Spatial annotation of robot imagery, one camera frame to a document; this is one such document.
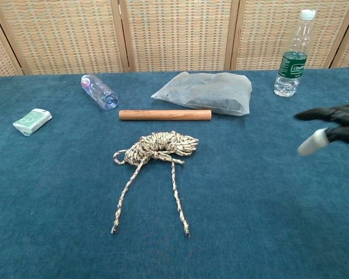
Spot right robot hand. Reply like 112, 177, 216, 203
294, 103, 349, 157

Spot beige speckled braided rope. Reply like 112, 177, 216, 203
111, 131, 200, 239

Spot clear bottle green label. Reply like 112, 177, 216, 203
273, 9, 317, 98

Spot translucent plastic bag dark contents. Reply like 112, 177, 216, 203
150, 71, 253, 116

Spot wooden cylindrical rod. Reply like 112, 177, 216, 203
118, 109, 212, 121

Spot blue table cloth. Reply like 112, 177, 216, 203
0, 67, 349, 279

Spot clear bottle blue cap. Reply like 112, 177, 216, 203
80, 74, 120, 112

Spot small green white box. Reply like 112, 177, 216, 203
12, 108, 53, 137

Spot woven folding screen wooden frame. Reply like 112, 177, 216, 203
0, 0, 349, 78

